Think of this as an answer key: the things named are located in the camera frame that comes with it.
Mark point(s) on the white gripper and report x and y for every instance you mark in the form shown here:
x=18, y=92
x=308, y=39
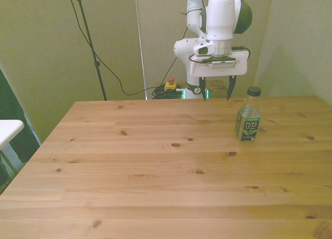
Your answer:
x=220, y=69

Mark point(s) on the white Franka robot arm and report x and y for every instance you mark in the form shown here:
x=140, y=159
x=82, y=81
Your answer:
x=220, y=16

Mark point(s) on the clear Pure Leaf tea bottle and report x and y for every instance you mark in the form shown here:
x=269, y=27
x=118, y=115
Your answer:
x=247, y=117

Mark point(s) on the yellow red emergency stop button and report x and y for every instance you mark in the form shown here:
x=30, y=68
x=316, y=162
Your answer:
x=171, y=85

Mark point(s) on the white side table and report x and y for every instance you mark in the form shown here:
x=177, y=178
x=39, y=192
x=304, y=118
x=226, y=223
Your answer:
x=7, y=131

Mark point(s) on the black camera tripod stand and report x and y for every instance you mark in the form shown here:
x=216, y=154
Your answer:
x=90, y=42

